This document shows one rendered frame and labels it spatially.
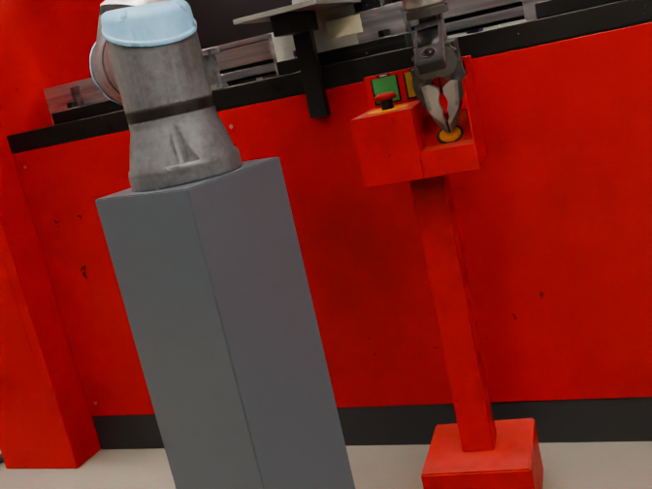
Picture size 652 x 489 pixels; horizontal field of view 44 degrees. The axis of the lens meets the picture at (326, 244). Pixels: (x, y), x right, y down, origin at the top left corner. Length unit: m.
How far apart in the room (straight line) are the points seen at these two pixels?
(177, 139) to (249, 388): 0.33
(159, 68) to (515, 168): 0.84
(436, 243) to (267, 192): 0.47
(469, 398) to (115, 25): 0.92
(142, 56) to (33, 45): 1.33
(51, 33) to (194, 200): 1.49
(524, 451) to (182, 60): 0.95
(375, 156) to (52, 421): 1.25
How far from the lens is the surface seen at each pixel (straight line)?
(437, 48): 1.34
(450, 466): 1.58
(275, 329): 1.09
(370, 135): 1.40
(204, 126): 1.06
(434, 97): 1.43
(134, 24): 1.06
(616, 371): 1.78
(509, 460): 1.57
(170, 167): 1.04
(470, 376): 1.55
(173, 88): 1.05
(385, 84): 1.54
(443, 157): 1.38
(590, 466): 1.77
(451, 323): 1.51
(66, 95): 2.23
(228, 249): 1.03
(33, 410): 2.32
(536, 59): 1.63
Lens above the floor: 0.88
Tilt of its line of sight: 12 degrees down
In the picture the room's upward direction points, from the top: 13 degrees counter-clockwise
